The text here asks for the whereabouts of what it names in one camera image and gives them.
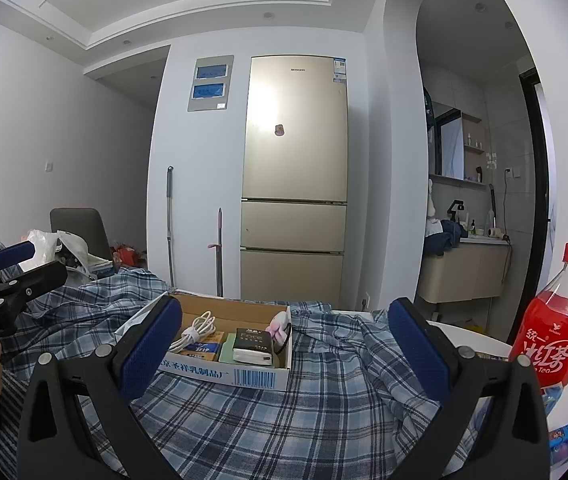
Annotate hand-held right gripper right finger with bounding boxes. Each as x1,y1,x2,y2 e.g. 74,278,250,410
388,296,551,480

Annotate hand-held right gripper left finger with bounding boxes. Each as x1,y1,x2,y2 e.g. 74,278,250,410
16,294,185,480

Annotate white charging cable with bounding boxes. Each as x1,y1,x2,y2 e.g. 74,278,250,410
169,310,217,353

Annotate green packet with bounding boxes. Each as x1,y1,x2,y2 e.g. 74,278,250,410
218,332,239,363

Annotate shallow cardboard box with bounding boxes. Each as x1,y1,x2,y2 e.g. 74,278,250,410
114,290,293,391

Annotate black tissue pack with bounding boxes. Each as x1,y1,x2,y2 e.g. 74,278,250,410
233,327,275,365

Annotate white sock bundle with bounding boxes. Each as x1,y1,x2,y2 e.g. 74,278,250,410
269,310,293,356

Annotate white plastic bag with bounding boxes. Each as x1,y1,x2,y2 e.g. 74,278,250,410
26,229,92,273

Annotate grey chair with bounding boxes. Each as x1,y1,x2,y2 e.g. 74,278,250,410
50,207,112,261

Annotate beige vanity cabinet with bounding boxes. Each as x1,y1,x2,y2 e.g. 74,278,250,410
421,240,512,306

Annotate red bag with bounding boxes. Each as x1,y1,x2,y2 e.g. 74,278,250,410
114,243,139,266

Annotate dark blue clothes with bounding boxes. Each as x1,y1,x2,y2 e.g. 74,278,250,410
424,219,467,256

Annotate blue plaid cloth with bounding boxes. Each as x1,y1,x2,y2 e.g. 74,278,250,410
0,240,496,480

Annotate red iced tea bottle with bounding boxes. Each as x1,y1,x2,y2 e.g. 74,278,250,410
509,242,568,406

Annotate small blue printed packet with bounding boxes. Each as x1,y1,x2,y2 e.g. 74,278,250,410
546,424,568,453

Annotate bathroom mirror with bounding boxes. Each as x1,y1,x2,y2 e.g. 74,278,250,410
436,110,465,178

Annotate gold refrigerator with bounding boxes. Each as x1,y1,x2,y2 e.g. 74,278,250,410
240,55,349,311

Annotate grey mop handle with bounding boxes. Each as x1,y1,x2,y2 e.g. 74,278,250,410
166,165,177,288

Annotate grey wall panel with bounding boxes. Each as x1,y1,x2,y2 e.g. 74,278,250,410
186,55,235,113

